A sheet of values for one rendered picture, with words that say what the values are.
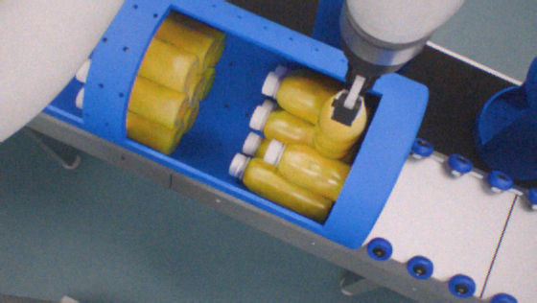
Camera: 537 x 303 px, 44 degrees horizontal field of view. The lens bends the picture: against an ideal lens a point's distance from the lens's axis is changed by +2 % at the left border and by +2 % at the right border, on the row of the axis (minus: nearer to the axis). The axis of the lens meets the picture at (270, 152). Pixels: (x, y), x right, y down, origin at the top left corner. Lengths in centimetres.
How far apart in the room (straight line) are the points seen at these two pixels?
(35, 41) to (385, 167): 61
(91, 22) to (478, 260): 95
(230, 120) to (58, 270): 112
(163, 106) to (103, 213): 117
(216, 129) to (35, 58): 81
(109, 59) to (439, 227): 65
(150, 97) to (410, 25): 59
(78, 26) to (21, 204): 185
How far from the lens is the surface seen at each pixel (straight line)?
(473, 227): 127
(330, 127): 91
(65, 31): 43
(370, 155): 93
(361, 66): 68
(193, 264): 213
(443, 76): 220
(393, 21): 55
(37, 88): 42
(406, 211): 124
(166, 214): 216
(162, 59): 104
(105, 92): 100
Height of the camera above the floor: 212
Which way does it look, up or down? 75 degrees down
